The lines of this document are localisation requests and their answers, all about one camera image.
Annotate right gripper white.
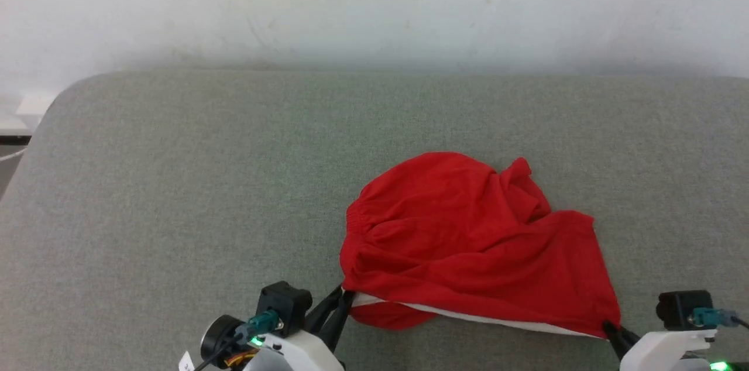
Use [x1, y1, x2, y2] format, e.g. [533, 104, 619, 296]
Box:
[603, 321, 719, 371]

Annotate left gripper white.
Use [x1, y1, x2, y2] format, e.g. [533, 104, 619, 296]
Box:
[200, 286, 355, 371]

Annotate red shorts with white trim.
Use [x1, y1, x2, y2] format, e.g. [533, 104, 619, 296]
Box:
[339, 152, 623, 340]

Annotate grey fabric sofa cushion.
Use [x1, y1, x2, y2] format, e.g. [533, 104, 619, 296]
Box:
[0, 70, 749, 371]

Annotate left teal plug black cable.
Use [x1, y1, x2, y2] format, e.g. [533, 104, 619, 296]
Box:
[192, 310, 281, 371]

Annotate teal plug black cable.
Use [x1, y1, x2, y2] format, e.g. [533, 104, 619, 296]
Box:
[192, 310, 281, 371]
[689, 308, 749, 331]

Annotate right teal plug black cable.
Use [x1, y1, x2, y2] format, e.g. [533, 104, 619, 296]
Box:
[689, 308, 749, 331]

